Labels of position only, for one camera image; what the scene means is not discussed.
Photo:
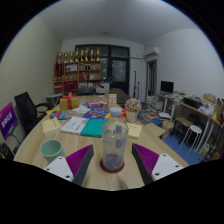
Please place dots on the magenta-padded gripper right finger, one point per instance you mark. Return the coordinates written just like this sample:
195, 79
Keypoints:
146, 158

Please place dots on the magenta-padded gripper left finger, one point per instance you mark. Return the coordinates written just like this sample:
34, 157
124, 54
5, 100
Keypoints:
78, 159

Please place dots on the clear plastic water bottle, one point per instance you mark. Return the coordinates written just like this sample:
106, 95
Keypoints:
114, 140

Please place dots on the flat round red coaster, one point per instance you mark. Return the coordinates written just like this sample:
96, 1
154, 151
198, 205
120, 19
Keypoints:
102, 167

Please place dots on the pale green cup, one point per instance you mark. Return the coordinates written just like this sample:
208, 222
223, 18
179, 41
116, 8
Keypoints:
51, 150

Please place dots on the teal book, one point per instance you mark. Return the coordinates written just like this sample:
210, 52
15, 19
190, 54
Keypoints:
92, 128

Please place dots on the white book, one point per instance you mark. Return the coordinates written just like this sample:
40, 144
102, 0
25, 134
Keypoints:
74, 125

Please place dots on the beige notebook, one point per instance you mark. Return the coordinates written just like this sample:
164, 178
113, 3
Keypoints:
51, 126

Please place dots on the blue and red book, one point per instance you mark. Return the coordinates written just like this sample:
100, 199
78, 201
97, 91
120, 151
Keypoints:
60, 115

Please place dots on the blue colourful book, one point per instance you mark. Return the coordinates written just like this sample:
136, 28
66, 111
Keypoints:
96, 114

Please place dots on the stack of books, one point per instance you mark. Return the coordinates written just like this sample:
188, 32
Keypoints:
154, 105

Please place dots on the pink flowers in pot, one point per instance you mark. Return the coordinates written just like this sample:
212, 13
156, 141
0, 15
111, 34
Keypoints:
132, 106

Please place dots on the white round stool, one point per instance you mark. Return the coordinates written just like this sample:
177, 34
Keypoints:
194, 129

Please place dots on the yellow gift box red ribbon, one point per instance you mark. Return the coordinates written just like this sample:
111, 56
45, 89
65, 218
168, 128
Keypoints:
69, 103

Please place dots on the pink box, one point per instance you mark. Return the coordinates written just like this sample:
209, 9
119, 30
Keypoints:
96, 104

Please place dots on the orange standing card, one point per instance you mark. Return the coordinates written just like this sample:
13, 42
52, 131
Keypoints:
112, 101

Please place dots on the small round side table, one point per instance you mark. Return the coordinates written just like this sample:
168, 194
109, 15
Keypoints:
54, 96

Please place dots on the cluttered wooden side desk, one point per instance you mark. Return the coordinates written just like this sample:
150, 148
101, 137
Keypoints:
196, 110

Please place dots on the black bag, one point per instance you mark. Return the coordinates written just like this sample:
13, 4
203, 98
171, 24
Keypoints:
6, 151

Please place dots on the black office chair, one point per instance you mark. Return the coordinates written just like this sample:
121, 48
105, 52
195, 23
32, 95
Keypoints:
25, 108

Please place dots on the black computer monitor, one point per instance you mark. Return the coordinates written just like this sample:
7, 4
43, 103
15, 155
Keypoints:
166, 87

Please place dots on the black tripod stand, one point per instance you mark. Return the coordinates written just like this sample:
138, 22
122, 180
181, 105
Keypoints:
136, 83

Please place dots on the purple sign board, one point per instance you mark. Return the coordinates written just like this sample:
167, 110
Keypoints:
7, 120

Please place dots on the wooden shelf unit with trophies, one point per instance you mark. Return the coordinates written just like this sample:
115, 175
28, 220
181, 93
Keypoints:
78, 71

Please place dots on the dark glass door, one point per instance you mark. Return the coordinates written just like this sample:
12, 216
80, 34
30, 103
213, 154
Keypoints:
118, 68

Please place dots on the white wall air conditioner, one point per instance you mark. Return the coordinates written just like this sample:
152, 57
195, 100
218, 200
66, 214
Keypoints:
151, 52

